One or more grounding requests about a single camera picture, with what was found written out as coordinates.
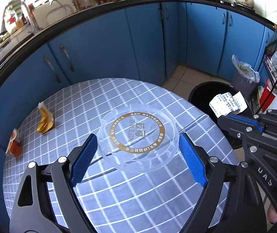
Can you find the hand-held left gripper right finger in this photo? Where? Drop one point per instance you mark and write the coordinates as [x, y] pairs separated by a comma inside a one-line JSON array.
[[193, 161]]

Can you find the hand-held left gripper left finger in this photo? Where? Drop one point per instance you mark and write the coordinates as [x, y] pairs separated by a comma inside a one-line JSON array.
[[84, 160]]

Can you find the white printed paper wrapper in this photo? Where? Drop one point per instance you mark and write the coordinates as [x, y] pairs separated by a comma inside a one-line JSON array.
[[225, 103]]

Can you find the black round trash bin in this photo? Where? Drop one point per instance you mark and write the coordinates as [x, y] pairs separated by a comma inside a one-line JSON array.
[[201, 94]]

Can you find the person's right hand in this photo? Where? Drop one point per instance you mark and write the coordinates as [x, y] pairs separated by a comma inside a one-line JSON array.
[[273, 214]]

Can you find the red plastic container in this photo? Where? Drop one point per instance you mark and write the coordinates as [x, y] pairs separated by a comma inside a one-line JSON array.
[[265, 93]]

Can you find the grey bin with plastic liner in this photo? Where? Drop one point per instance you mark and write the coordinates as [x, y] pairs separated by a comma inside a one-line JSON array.
[[240, 82]]

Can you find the yellow crumpled wrapper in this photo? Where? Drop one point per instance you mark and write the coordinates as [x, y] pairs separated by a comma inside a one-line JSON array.
[[45, 121]]

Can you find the orange packet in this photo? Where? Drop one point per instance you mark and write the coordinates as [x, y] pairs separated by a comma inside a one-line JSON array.
[[13, 145]]

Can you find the black kitchen countertop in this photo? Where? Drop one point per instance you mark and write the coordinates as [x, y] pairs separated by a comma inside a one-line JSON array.
[[10, 64]]

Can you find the blue kitchen cabinets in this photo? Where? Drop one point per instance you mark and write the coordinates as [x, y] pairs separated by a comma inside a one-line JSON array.
[[128, 41]]

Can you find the white dish container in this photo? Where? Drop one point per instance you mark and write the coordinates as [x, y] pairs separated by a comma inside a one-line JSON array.
[[53, 13]]

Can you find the metal kitchen faucet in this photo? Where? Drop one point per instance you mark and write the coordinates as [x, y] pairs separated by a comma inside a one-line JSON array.
[[30, 19]]

